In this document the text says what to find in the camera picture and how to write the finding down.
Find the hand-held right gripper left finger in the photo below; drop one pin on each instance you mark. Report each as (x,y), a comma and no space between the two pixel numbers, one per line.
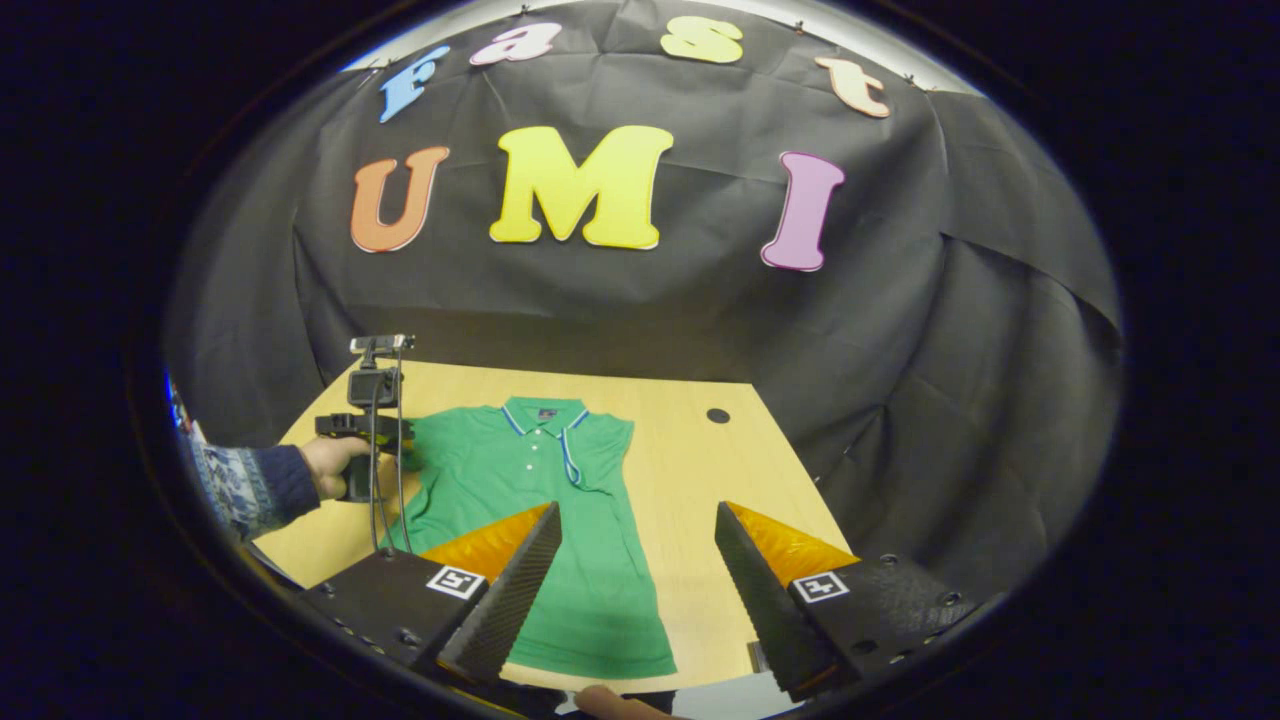
(510,600)

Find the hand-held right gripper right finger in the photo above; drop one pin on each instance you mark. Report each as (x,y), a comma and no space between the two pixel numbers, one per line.
(765,605)

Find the green T-shirt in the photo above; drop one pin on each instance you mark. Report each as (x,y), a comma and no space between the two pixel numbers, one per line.
(590,560)

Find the white flat object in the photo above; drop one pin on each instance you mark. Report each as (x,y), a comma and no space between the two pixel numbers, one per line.
(730,700)

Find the black backdrop cloth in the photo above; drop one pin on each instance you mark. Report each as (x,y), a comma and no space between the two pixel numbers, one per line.
(700,300)

